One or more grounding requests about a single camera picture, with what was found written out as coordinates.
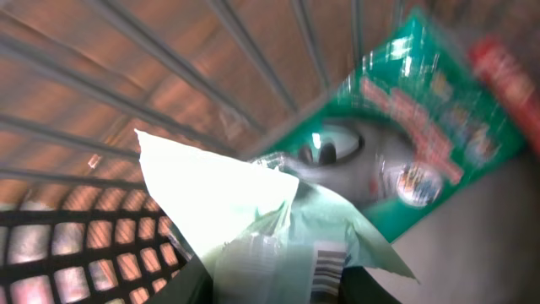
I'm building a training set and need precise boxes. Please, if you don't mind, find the green grip gloves package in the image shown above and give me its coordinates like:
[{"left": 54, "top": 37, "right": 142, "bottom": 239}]
[{"left": 259, "top": 9, "right": 525, "bottom": 241}]

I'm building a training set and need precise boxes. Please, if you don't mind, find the red coffee stick sachet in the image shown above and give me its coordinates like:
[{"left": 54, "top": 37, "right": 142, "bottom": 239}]
[{"left": 469, "top": 37, "right": 539, "bottom": 155}]

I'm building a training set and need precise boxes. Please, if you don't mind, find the pale green wipes packet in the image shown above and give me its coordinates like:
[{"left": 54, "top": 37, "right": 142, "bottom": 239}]
[{"left": 137, "top": 131, "right": 413, "bottom": 303}]

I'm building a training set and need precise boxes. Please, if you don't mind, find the grey plastic mesh basket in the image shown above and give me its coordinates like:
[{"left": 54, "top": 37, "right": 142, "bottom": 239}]
[{"left": 0, "top": 0, "right": 540, "bottom": 304}]

